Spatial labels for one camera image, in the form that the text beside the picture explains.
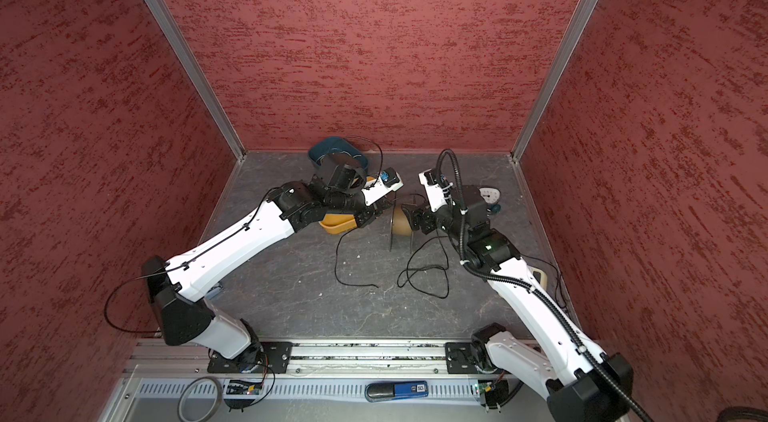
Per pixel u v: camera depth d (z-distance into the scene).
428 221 0.64
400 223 0.85
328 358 0.76
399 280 0.85
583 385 0.37
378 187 0.60
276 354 0.74
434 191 0.62
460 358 0.74
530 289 0.45
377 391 0.66
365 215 0.63
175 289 0.41
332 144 1.14
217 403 0.68
